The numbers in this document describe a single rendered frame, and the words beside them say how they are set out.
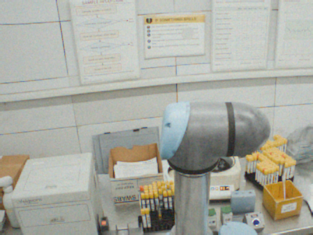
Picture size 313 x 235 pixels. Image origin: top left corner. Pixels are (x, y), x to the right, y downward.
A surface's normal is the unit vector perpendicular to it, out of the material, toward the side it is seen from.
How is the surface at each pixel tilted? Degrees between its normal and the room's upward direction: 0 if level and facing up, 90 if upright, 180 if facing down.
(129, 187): 88
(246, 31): 93
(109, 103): 90
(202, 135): 74
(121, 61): 95
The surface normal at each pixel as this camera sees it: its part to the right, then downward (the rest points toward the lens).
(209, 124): 0.08, -0.12
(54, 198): 0.20, 0.45
